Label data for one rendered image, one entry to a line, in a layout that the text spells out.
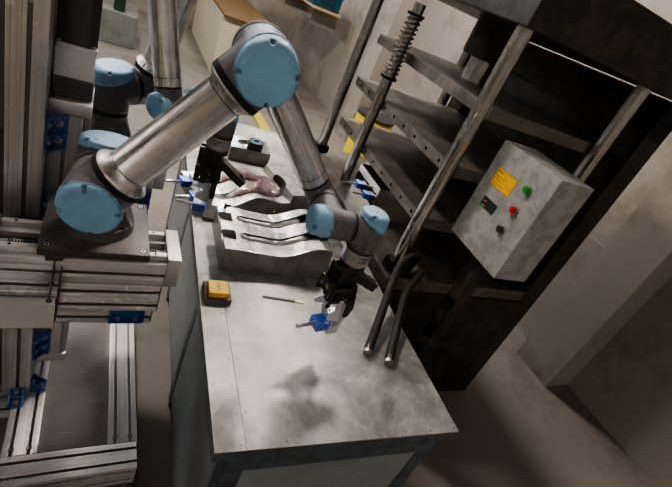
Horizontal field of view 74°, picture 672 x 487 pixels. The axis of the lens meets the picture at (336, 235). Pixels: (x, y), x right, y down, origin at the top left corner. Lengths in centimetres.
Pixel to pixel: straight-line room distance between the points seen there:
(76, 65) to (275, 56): 59
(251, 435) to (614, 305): 247
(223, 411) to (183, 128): 66
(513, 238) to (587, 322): 171
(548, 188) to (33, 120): 141
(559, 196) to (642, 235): 158
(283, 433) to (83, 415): 87
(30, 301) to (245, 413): 53
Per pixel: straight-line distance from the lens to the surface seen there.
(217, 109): 85
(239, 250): 147
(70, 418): 183
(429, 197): 177
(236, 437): 113
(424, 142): 198
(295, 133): 103
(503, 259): 163
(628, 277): 313
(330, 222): 101
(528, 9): 164
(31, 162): 128
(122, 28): 647
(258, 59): 80
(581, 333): 327
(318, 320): 124
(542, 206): 156
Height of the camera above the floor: 173
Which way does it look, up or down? 29 degrees down
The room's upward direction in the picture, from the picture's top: 25 degrees clockwise
